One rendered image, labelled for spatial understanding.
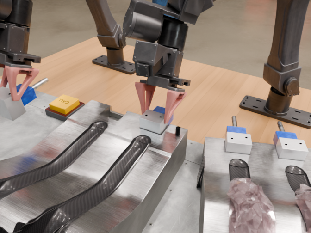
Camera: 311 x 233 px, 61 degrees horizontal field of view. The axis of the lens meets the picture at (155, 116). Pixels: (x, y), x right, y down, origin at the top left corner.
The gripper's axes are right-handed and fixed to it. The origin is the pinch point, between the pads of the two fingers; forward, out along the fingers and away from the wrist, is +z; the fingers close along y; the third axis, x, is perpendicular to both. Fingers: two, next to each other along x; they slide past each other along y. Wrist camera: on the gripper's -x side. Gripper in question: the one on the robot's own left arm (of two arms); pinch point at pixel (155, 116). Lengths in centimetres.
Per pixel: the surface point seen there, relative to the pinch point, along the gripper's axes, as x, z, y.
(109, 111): 2.4, 2.5, -13.3
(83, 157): -12.1, 9.4, -7.9
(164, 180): -5.3, 10.6, 7.0
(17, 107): -12.5, 4.1, -26.5
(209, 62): 245, -28, -53
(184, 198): -2.3, 14.0, 11.0
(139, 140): -4.2, 5.0, -0.7
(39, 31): 234, -27, -305
